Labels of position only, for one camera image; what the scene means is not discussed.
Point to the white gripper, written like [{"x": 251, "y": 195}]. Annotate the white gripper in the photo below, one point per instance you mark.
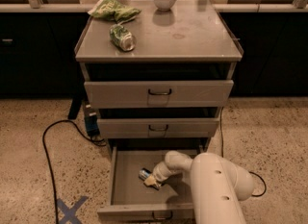
[{"x": 159, "y": 173}]

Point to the silver blue redbull can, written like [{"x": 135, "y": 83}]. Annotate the silver blue redbull can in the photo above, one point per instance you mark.
[{"x": 144, "y": 173}]

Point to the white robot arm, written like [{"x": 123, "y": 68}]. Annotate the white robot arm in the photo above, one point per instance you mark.
[{"x": 217, "y": 185}]

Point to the grey bottom drawer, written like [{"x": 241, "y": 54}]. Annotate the grey bottom drawer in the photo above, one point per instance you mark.
[{"x": 130, "y": 200}]

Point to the grey drawer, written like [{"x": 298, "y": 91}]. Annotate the grey drawer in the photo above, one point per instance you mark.
[
  {"x": 158, "y": 94},
  {"x": 130, "y": 200},
  {"x": 157, "y": 127}
]

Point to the grey middle drawer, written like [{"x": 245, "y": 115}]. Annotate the grey middle drawer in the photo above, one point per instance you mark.
[{"x": 157, "y": 127}]

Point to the grey top drawer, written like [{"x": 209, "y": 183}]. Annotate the grey top drawer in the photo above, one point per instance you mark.
[{"x": 158, "y": 94}]

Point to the grey drawer cabinet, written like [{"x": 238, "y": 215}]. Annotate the grey drawer cabinet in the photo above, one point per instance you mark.
[{"x": 188, "y": 43}]

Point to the green soda can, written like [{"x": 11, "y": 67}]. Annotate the green soda can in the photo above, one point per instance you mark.
[{"x": 122, "y": 38}]

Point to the blue power box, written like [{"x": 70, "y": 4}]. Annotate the blue power box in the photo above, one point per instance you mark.
[{"x": 90, "y": 118}]

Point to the blue tape cross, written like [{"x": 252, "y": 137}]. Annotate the blue tape cross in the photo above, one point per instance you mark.
[{"x": 70, "y": 212}]

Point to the dark counter cabinets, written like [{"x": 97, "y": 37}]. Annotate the dark counter cabinets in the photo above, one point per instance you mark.
[{"x": 38, "y": 53}]

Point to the green chip bag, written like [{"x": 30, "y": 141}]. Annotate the green chip bag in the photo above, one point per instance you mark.
[{"x": 112, "y": 10}]

